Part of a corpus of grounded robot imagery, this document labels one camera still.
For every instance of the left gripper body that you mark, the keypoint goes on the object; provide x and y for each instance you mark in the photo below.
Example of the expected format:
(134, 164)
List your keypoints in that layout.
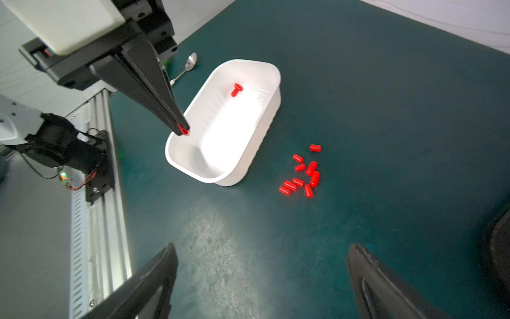
(147, 18)

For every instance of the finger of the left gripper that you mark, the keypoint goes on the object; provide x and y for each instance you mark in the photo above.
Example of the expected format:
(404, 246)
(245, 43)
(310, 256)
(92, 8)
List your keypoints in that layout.
(142, 57)
(115, 71)

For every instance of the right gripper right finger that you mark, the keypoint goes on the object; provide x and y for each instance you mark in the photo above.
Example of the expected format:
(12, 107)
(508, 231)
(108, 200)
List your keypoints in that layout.
(380, 293)

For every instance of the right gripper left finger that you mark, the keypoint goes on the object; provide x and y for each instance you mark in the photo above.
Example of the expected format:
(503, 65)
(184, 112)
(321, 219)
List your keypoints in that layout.
(147, 293)

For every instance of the red sleeve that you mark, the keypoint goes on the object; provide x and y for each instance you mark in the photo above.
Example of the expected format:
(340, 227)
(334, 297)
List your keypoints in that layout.
(315, 148)
(290, 185)
(315, 179)
(300, 167)
(308, 191)
(184, 131)
(298, 158)
(237, 89)
(312, 167)
(284, 190)
(298, 182)

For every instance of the white plastic storage box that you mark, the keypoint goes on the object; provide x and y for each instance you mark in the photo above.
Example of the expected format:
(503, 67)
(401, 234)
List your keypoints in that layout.
(226, 132)

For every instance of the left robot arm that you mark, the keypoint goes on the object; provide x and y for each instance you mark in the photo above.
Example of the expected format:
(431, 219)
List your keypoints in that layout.
(48, 138)

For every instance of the metal spoon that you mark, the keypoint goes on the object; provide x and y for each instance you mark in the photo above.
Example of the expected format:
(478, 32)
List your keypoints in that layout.
(189, 65)

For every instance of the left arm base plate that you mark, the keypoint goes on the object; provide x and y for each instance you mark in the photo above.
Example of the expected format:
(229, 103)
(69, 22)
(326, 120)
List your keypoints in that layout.
(104, 180)

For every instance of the copper wire jewelry stand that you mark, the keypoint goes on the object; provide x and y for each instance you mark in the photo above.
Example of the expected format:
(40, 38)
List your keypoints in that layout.
(495, 252)

